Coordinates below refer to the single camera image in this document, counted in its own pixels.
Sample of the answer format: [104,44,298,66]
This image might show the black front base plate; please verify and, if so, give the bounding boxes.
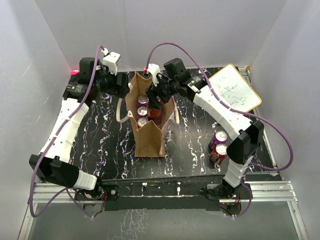
[75,175,252,212]

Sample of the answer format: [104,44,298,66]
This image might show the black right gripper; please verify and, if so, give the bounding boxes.
[145,73,179,110]

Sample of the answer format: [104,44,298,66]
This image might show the purple Fanta can back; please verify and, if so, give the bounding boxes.
[137,106,148,119]

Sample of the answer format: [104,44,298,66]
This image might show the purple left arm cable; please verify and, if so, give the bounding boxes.
[28,44,108,219]

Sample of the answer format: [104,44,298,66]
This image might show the yellow framed whiteboard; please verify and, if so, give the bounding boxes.
[208,63,262,112]

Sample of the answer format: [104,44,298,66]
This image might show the brown canvas tote bag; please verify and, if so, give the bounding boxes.
[116,72,179,158]

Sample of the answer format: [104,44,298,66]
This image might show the red cola can front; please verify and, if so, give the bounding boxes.
[137,117,149,129]

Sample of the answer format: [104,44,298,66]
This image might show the red cola can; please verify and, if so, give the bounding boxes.
[137,117,149,129]
[147,100,164,125]
[209,143,227,165]

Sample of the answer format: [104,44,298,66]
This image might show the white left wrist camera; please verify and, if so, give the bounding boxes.
[102,48,121,76]

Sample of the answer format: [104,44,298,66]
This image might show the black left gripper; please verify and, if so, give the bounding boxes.
[93,64,130,99]

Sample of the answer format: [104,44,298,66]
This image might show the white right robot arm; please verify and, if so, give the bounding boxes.
[145,58,264,199]

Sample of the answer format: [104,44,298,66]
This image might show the aluminium rail frame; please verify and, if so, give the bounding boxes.
[17,66,310,240]

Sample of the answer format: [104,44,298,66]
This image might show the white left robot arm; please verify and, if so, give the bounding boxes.
[29,52,130,200]

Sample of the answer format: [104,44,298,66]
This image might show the purple fanta can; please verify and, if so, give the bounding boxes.
[137,106,148,119]
[137,95,149,108]
[208,130,228,150]

